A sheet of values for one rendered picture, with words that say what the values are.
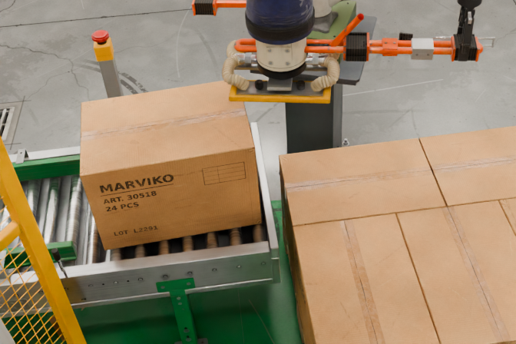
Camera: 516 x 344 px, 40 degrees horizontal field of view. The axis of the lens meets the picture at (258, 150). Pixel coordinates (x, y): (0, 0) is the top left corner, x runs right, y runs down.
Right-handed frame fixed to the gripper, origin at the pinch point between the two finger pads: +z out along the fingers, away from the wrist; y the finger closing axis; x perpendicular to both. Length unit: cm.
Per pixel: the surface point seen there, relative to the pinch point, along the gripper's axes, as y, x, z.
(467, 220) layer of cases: 15, 9, 68
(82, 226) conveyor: 24, -140, 73
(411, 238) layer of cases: 25, -11, 68
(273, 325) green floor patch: 32, -65, 122
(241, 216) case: 25, -75, 62
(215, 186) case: 27, -82, 43
